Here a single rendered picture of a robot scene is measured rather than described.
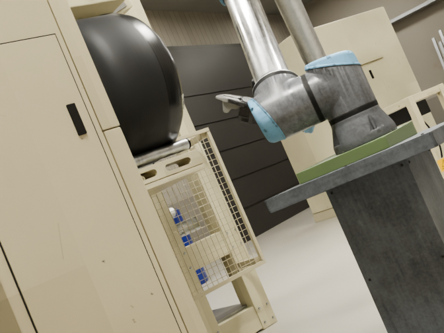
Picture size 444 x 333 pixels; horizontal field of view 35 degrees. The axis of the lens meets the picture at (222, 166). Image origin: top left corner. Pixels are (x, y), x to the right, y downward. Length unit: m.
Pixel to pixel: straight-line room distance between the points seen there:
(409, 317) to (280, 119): 0.65
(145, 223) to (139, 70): 0.97
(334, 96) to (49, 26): 0.81
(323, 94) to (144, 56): 0.78
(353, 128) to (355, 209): 0.22
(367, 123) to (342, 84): 0.13
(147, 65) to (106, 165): 0.96
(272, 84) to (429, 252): 0.64
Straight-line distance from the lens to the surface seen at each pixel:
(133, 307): 1.57
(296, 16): 2.54
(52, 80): 1.63
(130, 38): 2.56
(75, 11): 3.14
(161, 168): 2.54
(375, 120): 2.02
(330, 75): 2.02
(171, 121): 2.58
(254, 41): 2.23
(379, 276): 2.03
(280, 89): 2.05
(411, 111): 4.83
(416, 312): 2.04
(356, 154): 1.96
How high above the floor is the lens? 0.64
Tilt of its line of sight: 3 degrees up
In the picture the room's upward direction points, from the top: 23 degrees counter-clockwise
